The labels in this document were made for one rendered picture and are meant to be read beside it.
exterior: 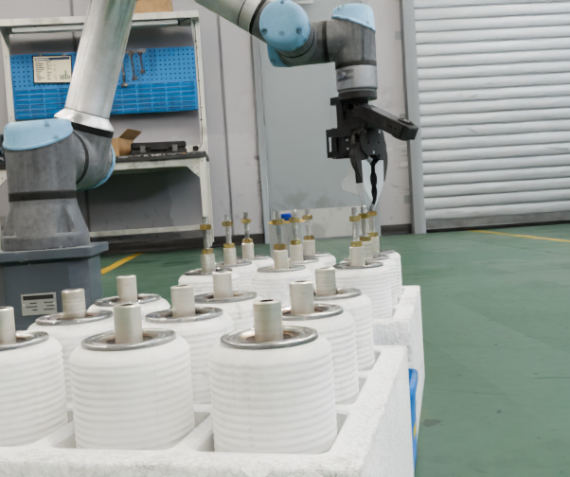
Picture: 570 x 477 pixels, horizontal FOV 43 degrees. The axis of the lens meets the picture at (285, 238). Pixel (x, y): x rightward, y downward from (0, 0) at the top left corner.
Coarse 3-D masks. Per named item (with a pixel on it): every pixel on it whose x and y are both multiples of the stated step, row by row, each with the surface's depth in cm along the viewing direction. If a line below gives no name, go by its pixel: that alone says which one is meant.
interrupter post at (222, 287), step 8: (216, 272) 82; (224, 272) 82; (216, 280) 80; (224, 280) 80; (216, 288) 81; (224, 288) 80; (232, 288) 81; (216, 296) 81; (224, 296) 80; (232, 296) 81
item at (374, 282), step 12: (336, 276) 105; (348, 276) 104; (360, 276) 104; (372, 276) 104; (384, 276) 106; (360, 288) 104; (372, 288) 104; (384, 288) 106; (372, 300) 104; (384, 300) 106; (372, 312) 105; (384, 312) 105
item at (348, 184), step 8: (352, 168) 130; (368, 168) 129; (352, 176) 131; (368, 176) 129; (344, 184) 132; (352, 184) 131; (360, 184) 128; (368, 184) 129; (352, 192) 131; (360, 192) 129; (368, 192) 129; (368, 200) 130; (368, 208) 130
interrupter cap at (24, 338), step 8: (16, 336) 63; (24, 336) 63; (32, 336) 62; (40, 336) 62; (48, 336) 62; (0, 344) 59; (8, 344) 58; (16, 344) 59; (24, 344) 59; (32, 344) 60
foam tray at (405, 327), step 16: (416, 288) 133; (400, 304) 115; (416, 304) 120; (384, 320) 102; (400, 320) 101; (416, 320) 117; (384, 336) 101; (400, 336) 100; (416, 336) 115; (416, 352) 112; (416, 368) 110; (416, 400) 105; (416, 416) 103
